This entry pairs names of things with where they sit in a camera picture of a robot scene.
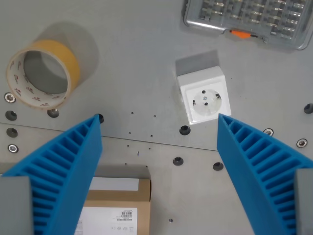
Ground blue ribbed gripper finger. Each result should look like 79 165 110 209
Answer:
0 114 103 235
216 113 313 235

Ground brown cardboard box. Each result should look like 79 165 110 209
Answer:
74 177 152 235

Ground yellow adhesive tape roll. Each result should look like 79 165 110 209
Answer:
5 40 81 109

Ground transparent screwdriver bit case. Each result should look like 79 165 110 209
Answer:
183 0 313 51

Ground white wall socket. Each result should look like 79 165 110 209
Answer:
177 65 232 126

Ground orange-handled small screwdriver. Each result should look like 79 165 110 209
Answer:
228 29 259 40

